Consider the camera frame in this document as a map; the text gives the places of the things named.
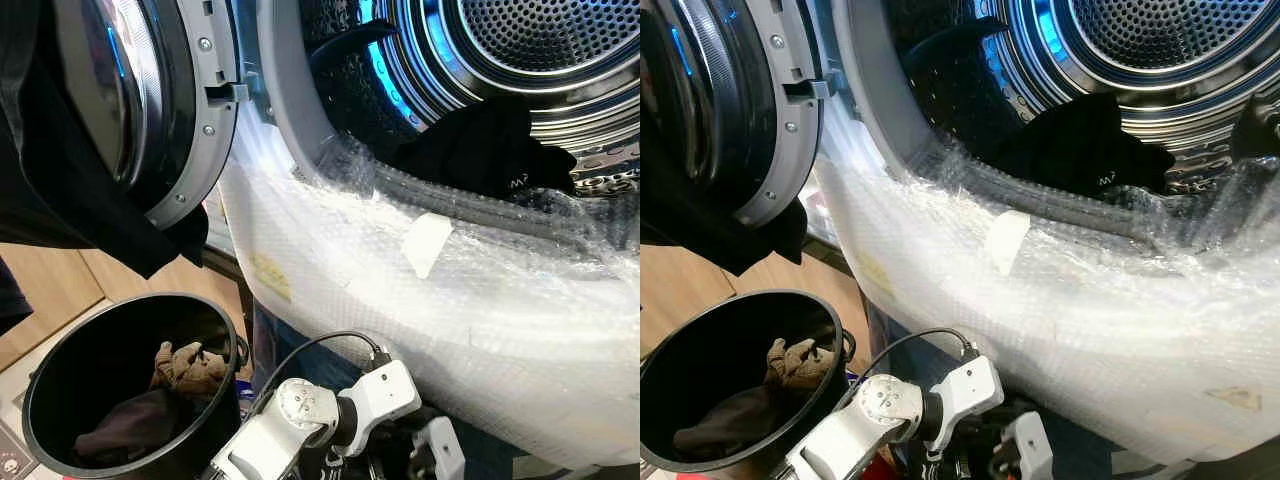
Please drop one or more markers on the triangular brown sticker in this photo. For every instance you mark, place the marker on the triangular brown sticker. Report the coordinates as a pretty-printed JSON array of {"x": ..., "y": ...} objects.
[{"x": 1235, "y": 397}]

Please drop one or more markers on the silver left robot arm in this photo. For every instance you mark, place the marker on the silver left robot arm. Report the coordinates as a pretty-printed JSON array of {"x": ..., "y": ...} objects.
[
  {"x": 280, "y": 425},
  {"x": 860, "y": 420}
]

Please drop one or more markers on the perforated steel washer drum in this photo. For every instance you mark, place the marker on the perforated steel washer drum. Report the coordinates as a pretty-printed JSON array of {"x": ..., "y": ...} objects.
[
  {"x": 560, "y": 60},
  {"x": 1150, "y": 50}
]

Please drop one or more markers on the round black laundry bucket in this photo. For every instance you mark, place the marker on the round black laundry bucket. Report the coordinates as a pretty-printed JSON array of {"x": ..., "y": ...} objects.
[
  {"x": 700, "y": 350},
  {"x": 90, "y": 360}
]

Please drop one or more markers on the round washer door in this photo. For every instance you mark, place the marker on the round washer door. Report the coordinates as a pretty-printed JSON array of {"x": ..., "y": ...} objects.
[
  {"x": 205, "y": 90},
  {"x": 790, "y": 100}
]

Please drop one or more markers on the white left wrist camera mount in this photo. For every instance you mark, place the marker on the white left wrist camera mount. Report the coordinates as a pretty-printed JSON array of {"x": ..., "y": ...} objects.
[
  {"x": 968, "y": 387},
  {"x": 388, "y": 392}
]

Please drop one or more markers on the yellow warning sticker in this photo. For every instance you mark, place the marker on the yellow warning sticker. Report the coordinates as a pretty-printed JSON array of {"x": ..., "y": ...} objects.
[{"x": 271, "y": 278}]

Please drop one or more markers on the clear bubble wrap sheet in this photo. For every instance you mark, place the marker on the clear bubble wrap sheet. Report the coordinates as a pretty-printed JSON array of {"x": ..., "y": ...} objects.
[
  {"x": 1120, "y": 330},
  {"x": 500, "y": 330}
]

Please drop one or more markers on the white front-load washing machine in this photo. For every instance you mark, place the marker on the white front-load washing machine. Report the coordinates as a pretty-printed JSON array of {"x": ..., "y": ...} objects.
[
  {"x": 930, "y": 300},
  {"x": 330, "y": 300}
]

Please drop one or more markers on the brown crumpled cloth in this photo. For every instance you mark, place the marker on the brown crumpled cloth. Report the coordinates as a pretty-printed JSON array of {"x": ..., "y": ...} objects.
[
  {"x": 800, "y": 365},
  {"x": 190, "y": 370}
]

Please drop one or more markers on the dark crumpled garment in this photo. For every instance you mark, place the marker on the dark crumpled garment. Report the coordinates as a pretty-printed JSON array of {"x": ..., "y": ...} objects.
[
  {"x": 730, "y": 420},
  {"x": 130, "y": 425}
]

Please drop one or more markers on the white tape patch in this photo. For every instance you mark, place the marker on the white tape patch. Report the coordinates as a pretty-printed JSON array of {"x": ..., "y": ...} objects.
[
  {"x": 426, "y": 245},
  {"x": 1006, "y": 242}
]

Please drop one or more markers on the black garment with white print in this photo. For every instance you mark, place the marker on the black garment with white print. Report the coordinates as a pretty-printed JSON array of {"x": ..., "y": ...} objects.
[
  {"x": 480, "y": 150},
  {"x": 1080, "y": 145}
]

